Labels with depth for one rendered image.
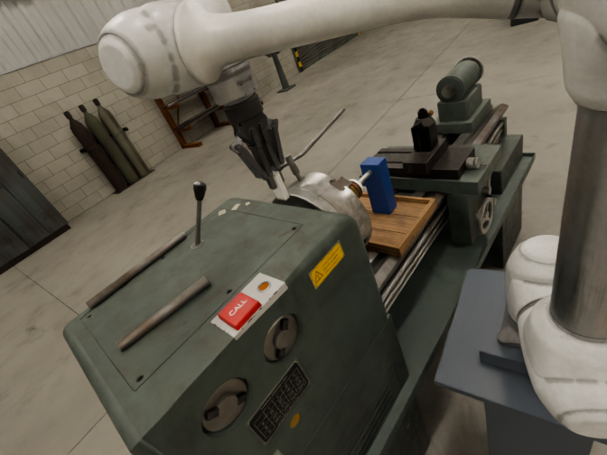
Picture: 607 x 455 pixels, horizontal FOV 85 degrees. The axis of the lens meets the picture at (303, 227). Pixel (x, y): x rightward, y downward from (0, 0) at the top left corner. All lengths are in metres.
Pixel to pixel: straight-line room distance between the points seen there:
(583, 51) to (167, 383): 0.67
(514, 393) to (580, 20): 0.81
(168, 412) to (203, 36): 0.52
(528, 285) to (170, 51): 0.79
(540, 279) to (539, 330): 0.15
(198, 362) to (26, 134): 6.88
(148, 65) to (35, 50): 7.21
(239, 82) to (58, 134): 6.85
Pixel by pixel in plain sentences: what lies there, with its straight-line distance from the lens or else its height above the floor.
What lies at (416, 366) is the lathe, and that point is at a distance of 1.30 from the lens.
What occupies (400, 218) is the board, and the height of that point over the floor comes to 0.89.
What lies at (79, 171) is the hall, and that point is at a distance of 7.46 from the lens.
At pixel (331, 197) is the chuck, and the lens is 0.94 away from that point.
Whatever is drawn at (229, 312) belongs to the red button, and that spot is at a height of 1.27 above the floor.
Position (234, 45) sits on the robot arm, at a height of 1.64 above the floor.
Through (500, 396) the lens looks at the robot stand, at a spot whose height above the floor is 0.75.
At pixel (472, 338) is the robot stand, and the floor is 0.75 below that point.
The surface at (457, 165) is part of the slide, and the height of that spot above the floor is 0.97.
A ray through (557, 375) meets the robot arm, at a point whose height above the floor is 1.02.
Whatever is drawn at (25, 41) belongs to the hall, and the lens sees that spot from 7.68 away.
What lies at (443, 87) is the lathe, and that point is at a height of 1.10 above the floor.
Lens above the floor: 1.65
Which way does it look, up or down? 32 degrees down
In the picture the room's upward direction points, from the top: 23 degrees counter-clockwise
